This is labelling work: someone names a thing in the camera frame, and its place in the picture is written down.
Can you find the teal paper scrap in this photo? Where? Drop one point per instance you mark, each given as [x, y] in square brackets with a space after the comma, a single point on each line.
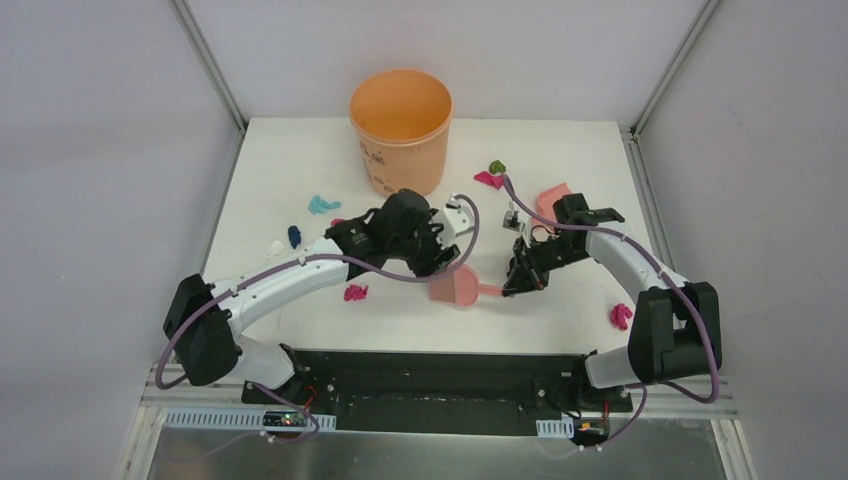
[318, 205]

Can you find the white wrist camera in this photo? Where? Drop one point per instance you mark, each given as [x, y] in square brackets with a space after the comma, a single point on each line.
[514, 221]
[456, 218]

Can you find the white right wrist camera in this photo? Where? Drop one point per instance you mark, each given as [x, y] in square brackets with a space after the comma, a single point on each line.
[514, 221]

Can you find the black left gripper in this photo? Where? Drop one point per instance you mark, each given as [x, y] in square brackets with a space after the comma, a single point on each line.
[428, 250]

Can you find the left controller circuit board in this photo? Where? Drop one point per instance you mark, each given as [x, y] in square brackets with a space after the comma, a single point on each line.
[285, 421]

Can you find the right controller circuit board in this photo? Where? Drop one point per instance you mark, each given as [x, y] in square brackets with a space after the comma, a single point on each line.
[591, 433]

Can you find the pink plastic dustpan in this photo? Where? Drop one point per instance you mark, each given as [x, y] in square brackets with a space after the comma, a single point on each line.
[544, 202]

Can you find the left aluminium frame post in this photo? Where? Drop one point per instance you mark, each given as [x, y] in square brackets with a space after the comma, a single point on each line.
[206, 58]

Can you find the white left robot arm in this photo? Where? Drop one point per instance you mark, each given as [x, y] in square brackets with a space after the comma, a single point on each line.
[206, 321]

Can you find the white paper scrap left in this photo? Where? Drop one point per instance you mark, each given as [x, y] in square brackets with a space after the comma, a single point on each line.
[275, 248]

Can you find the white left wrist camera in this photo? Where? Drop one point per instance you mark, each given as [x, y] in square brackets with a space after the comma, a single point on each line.
[456, 218]

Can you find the dark blue paper scrap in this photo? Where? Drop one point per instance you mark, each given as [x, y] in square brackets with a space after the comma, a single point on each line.
[294, 236]

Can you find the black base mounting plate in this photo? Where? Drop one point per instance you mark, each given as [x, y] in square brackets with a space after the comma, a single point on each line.
[441, 393]

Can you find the controller circuit board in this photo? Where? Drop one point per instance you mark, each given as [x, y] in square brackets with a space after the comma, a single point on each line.
[285, 421]
[591, 433]

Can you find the aluminium frame post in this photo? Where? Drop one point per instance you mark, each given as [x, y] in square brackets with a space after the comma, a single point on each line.
[206, 58]
[690, 40]

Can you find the pink hand brush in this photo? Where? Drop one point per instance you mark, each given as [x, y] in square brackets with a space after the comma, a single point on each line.
[462, 289]

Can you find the aluminium front rail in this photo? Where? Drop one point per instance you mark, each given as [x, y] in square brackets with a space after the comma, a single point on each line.
[662, 401]

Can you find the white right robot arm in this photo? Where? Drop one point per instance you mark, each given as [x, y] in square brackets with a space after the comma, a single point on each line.
[674, 337]

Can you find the right aluminium frame post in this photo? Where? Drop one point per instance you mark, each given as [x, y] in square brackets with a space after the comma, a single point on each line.
[690, 40]

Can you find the orange plastic bucket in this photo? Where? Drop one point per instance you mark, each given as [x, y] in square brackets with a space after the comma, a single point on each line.
[402, 119]

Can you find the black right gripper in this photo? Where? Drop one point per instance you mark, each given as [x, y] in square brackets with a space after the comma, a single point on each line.
[521, 280]

